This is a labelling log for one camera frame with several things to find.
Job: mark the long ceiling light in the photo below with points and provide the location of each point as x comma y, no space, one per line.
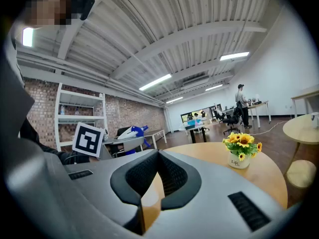
28,36
234,56
174,100
155,82
213,87

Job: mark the white desk with wooden top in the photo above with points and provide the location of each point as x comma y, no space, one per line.
306,93
260,106

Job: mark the person's grey torso clothing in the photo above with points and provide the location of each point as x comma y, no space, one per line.
15,96

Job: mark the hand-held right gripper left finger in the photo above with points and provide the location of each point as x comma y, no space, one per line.
99,183

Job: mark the round wooden stool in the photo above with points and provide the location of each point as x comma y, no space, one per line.
301,173

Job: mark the clear plastic bottle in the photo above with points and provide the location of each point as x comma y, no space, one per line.
77,111
62,110

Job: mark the person's head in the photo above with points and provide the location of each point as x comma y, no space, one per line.
49,5

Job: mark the white cup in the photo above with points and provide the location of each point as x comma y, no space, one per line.
315,120

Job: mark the ceiling air conditioner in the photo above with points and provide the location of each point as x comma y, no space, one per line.
196,82

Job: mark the small round wooden table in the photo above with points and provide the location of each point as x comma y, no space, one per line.
299,132

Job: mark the white metal shelf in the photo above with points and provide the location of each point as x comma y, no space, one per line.
81,117

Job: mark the white bench table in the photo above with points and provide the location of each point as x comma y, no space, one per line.
155,133

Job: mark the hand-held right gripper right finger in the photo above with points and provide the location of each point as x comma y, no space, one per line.
211,203

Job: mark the sunflowers in white pot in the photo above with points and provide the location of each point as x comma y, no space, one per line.
241,149

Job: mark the person's left forearm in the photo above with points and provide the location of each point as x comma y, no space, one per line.
47,152

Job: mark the black-legged table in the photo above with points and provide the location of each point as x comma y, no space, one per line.
197,131

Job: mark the black head-worn camera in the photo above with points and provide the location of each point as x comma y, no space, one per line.
87,6

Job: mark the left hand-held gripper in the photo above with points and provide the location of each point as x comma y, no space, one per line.
88,139

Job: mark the black office chair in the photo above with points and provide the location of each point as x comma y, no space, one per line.
231,120

